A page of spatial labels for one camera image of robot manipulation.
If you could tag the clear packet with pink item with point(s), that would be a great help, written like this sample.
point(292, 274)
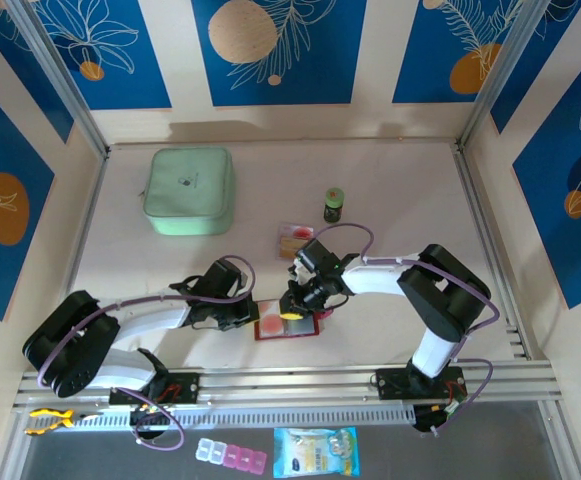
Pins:
point(300, 231)

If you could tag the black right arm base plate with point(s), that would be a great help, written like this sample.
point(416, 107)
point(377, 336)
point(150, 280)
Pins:
point(390, 385)

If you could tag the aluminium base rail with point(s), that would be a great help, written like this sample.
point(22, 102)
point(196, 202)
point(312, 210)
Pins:
point(295, 382)

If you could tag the blue yellow snack packet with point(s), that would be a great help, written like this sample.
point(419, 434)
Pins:
point(315, 452)

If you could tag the clear and pink pill organizer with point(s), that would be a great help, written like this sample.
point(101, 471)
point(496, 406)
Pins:
point(230, 455)

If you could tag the aluminium table side rail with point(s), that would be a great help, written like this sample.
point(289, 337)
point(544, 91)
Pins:
point(497, 250)
point(90, 210)

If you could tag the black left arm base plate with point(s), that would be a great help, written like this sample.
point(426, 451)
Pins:
point(185, 387)

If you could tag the aluminium frame post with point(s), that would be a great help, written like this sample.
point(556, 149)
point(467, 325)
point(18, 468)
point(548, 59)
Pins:
point(55, 75)
point(507, 70)

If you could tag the small dark bottle green lid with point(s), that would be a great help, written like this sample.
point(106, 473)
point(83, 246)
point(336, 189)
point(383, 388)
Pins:
point(334, 202)

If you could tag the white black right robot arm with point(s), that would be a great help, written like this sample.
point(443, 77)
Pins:
point(375, 277)

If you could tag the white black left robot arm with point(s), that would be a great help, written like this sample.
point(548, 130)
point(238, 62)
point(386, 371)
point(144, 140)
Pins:
point(150, 315)

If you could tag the red card holder clear sleeves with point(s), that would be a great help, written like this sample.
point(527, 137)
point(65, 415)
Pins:
point(300, 329)

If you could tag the mint green zip pouch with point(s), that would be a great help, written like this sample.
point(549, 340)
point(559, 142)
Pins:
point(190, 190)

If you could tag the white card orange circles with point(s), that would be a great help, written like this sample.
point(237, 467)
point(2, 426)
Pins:
point(271, 324)

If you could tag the yellow black pliers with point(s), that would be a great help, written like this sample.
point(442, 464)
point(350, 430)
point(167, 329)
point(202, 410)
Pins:
point(65, 419)

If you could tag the small controller circuit board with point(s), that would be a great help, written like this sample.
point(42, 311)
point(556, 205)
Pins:
point(146, 410)
point(453, 407)

